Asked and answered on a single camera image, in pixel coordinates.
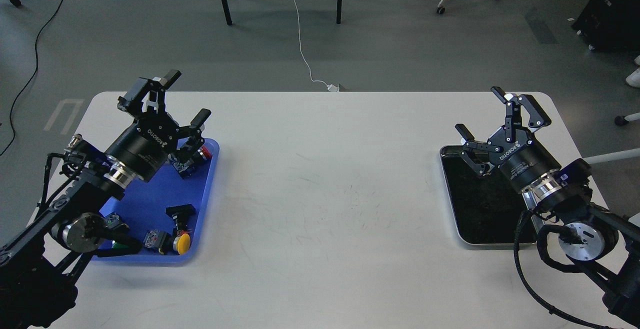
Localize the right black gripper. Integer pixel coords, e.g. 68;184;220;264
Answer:
454;86;562;192

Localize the blue plastic tray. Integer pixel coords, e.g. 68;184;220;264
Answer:
93;138;220;265

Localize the yellow push button switch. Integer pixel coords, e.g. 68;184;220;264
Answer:
142;229;192;255

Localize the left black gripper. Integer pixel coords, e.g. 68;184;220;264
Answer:
105;69;211;183

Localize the white shoe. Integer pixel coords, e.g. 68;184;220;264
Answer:
625;55;640;89

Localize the red push button switch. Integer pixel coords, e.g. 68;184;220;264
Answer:
167;145;213;179

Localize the black push button switch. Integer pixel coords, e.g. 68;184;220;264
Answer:
165;203;196;236

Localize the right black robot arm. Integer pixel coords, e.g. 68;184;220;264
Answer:
455;86;640;329

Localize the green push button switch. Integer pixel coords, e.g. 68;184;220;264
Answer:
99;212;131;250

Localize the metal tray with black mat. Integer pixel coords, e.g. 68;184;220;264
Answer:
439;145;527;250

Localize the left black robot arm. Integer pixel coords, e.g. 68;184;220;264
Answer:
0;70;211;329

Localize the black equipment case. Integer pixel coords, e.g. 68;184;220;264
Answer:
571;0;640;51

